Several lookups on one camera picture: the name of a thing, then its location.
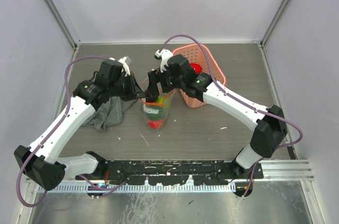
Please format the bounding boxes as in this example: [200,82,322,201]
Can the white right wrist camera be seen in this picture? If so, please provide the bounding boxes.
[154,49,173,73]

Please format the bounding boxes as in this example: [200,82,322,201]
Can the red apple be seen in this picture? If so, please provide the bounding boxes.
[147,120,164,129]

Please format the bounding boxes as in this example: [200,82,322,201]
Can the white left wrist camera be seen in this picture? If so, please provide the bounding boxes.
[118,56,131,76]

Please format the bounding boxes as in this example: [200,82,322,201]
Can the dark plum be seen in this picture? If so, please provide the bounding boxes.
[145,92,158,103]

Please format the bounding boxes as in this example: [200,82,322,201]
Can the green apple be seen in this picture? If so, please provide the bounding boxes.
[156,96,172,109]

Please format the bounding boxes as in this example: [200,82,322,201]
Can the pink plastic basket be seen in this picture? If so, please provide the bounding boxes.
[172,43,227,109]

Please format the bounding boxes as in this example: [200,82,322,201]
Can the grey cloth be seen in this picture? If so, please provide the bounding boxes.
[81,97,136,132]

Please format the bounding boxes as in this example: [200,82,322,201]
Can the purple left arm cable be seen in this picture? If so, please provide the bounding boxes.
[17,56,128,208]

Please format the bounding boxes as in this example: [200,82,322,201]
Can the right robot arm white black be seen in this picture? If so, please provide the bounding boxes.
[146,54,287,178]

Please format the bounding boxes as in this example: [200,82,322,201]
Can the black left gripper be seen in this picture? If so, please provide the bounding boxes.
[109,71,146,102]

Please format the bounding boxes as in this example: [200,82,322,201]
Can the clear zip bag orange zipper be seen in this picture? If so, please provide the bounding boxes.
[140,83,176,125]

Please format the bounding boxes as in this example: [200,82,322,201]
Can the white slotted cable duct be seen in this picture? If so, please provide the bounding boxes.
[49,182,236,193]

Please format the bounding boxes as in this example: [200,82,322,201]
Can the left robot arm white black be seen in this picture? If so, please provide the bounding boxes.
[14,57,145,191]

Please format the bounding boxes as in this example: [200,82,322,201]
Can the dark green lime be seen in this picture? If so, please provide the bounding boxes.
[145,109,166,121]

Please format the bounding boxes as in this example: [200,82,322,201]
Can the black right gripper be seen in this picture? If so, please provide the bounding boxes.
[147,66,184,97]

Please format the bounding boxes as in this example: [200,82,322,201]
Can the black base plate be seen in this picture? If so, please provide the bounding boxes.
[84,160,264,186]

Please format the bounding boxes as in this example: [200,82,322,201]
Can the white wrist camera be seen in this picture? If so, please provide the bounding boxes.
[154,49,173,73]
[118,56,131,76]

